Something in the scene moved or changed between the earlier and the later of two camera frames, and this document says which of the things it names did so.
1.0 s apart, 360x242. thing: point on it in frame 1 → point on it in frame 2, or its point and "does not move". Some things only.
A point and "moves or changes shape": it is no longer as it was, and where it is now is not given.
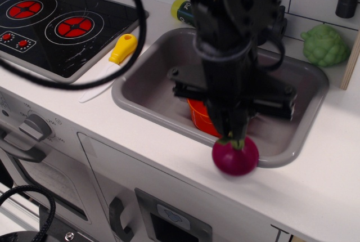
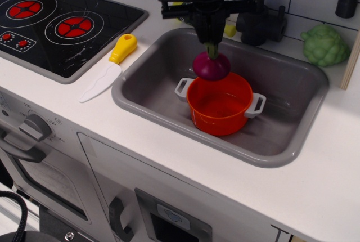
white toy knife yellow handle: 127,45 does not move
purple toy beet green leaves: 235,157 moves or changes shape
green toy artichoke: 324,46 does not move
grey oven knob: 36,127 does not move
